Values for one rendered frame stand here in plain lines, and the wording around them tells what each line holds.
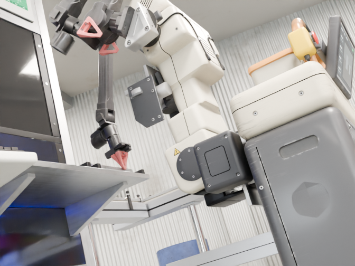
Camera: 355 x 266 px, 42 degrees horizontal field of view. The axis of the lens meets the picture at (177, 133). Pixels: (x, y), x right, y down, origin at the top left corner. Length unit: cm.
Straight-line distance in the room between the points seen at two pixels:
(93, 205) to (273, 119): 109
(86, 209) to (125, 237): 386
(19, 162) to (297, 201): 67
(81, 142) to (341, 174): 544
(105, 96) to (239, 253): 115
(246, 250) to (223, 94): 357
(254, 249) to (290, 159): 149
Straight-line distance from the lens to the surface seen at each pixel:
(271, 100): 114
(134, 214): 271
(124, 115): 617
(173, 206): 274
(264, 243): 253
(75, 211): 208
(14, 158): 117
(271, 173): 111
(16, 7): 251
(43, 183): 170
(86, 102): 647
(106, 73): 203
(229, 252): 261
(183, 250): 453
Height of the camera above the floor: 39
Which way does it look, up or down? 18 degrees up
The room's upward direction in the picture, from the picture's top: 16 degrees counter-clockwise
